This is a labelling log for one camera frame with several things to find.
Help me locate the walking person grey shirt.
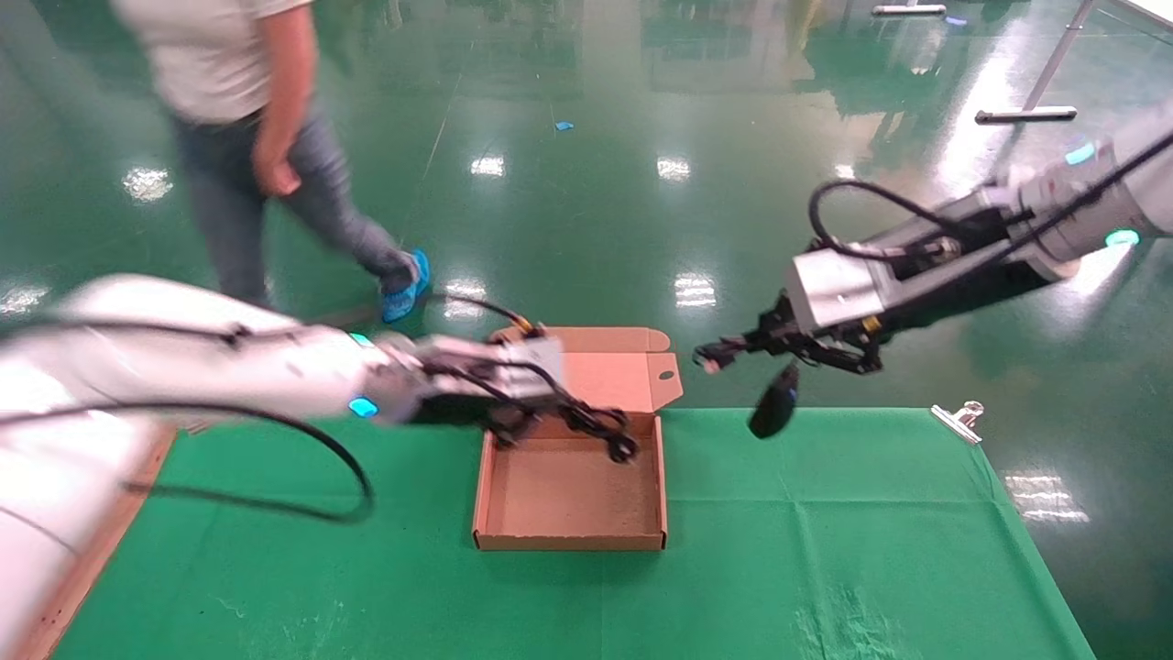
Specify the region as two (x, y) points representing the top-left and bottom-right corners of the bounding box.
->
(110, 0), (432, 324)

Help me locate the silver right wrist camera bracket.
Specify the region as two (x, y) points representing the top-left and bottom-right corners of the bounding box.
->
(785, 188), (1018, 333)

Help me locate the brown cardboard mailer box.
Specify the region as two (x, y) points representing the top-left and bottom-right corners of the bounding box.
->
(472, 325), (685, 553)

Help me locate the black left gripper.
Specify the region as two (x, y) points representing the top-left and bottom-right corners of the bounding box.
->
(408, 390), (642, 465)

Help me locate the blue shoe cover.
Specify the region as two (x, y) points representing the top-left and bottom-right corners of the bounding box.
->
(380, 249), (432, 324)

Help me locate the walking person forearm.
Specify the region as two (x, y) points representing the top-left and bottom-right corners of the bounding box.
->
(255, 0), (320, 157)

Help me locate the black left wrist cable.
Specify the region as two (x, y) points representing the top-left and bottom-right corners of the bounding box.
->
(426, 291), (546, 338)

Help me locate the walking person hand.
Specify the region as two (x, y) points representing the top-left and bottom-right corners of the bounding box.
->
(250, 137), (304, 199)

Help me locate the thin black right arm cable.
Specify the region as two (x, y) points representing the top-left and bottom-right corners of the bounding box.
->
(994, 128), (1173, 253)

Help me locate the brown flat board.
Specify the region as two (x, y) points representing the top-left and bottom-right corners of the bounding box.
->
(16, 426), (181, 660)

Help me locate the white table leg with foot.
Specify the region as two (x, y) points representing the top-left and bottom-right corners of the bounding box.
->
(974, 0), (1098, 126)

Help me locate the green table cloth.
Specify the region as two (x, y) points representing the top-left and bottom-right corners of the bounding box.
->
(50, 407), (1097, 660)

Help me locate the black wired computer mouse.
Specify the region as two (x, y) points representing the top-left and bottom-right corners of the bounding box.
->
(747, 362), (800, 441)

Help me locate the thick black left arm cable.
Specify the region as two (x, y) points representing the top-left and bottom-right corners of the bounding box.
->
(0, 401), (377, 525)

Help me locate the silver metal cloth clip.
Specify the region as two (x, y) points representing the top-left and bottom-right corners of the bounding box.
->
(930, 400), (986, 446)

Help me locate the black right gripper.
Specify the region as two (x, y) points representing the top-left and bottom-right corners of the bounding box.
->
(694, 259), (1052, 377)

